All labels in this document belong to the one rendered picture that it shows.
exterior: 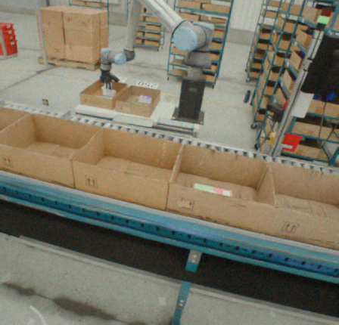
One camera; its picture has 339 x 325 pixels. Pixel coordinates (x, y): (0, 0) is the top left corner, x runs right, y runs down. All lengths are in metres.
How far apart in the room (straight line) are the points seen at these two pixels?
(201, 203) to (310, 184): 0.56
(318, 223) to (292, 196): 0.32
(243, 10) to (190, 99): 8.79
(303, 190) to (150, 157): 0.74
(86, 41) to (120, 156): 4.42
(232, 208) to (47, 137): 1.00
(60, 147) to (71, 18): 4.36
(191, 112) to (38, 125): 1.11
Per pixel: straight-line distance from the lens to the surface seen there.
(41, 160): 1.13
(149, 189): 0.98
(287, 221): 1.03
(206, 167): 1.22
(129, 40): 2.23
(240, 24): 10.65
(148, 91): 2.35
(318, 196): 1.36
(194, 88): 1.95
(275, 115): 1.78
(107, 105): 2.12
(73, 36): 5.67
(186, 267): 1.21
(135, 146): 1.24
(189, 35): 1.70
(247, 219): 1.02
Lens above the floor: 1.66
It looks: 35 degrees down
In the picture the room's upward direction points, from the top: 7 degrees clockwise
